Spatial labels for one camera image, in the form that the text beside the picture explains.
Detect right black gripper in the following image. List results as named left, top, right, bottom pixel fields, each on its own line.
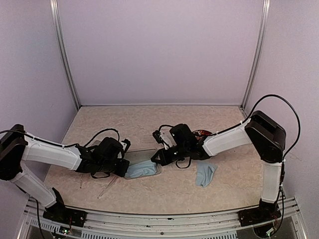
left=151, top=143, right=189, bottom=166

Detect large blue cleaning cloth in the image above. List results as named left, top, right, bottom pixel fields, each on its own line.
left=125, top=160, right=157, bottom=178

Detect pink glasses case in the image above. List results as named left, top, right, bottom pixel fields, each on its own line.
left=124, top=149, right=161, bottom=180

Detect red lens sunglasses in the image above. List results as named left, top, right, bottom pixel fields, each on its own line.
left=79, top=174, right=119, bottom=199

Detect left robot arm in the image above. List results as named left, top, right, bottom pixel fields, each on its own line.
left=0, top=124, right=131, bottom=227

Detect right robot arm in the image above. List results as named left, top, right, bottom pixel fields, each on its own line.
left=151, top=111, right=286, bottom=226

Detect small blue cleaning cloth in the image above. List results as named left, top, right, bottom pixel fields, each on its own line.
left=195, top=162, right=218, bottom=188

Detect red floral plate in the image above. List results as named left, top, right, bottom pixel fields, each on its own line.
left=192, top=129, right=212, bottom=140

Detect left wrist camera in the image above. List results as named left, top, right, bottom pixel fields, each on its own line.
left=121, top=139, right=131, bottom=153

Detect front aluminium rail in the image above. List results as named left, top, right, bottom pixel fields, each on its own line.
left=16, top=198, right=309, bottom=239

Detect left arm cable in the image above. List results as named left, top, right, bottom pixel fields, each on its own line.
left=0, top=128, right=122, bottom=150

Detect left aluminium frame post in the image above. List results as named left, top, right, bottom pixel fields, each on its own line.
left=49, top=0, right=82, bottom=111

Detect aluminium frame post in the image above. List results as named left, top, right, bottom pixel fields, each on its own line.
left=49, top=0, right=82, bottom=111
left=241, top=0, right=271, bottom=110

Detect right aluminium frame post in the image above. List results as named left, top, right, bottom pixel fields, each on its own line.
left=241, top=0, right=271, bottom=110

